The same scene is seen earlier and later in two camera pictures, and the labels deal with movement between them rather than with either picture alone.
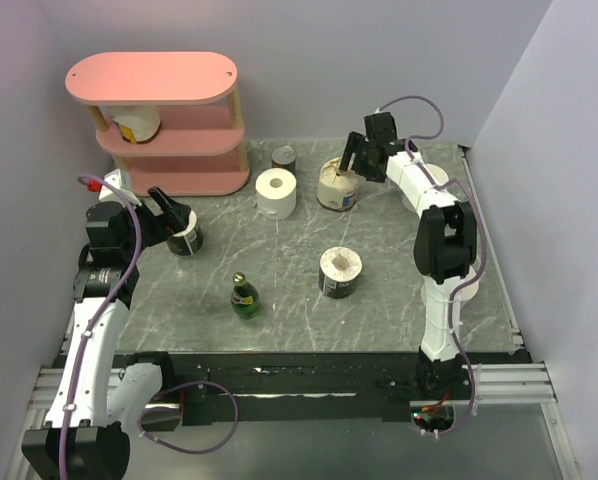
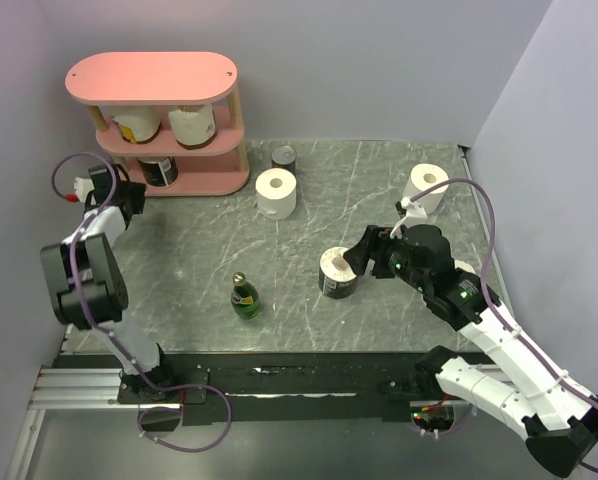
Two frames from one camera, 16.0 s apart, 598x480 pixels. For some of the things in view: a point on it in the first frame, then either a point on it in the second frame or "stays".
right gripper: [354, 141] -> [377, 240]
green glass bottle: [245, 299] stays
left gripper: [170, 220] -> [138, 190]
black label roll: [190, 240] -> [160, 171]
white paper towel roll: [275, 190] stays
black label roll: [339, 271] stays
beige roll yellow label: [138, 123] stays
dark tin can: [284, 157] stays
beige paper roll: [336, 191] -> [194, 126]
